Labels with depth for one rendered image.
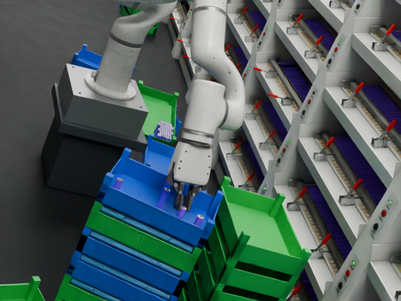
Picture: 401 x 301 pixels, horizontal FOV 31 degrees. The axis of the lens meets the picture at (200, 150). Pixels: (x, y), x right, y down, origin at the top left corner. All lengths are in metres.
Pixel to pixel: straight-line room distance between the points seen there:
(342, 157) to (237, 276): 0.62
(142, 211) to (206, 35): 0.48
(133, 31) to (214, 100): 0.73
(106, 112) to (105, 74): 0.14
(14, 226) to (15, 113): 0.81
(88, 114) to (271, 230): 0.78
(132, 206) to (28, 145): 1.10
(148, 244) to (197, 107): 0.37
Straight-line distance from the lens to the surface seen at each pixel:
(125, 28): 2.50
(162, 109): 3.44
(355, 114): 2.26
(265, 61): 3.12
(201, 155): 1.85
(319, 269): 2.19
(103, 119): 2.52
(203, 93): 1.83
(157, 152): 3.21
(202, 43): 1.89
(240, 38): 3.42
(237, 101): 1.89
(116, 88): 2.57
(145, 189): 2.01
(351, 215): 2.10
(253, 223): 2.10
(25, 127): 3.01
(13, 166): 2.72
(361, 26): 2.40
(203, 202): 2.02
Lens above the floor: 1.32
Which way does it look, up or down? 23 degrees down
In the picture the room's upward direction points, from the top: 25 degrees clockwise
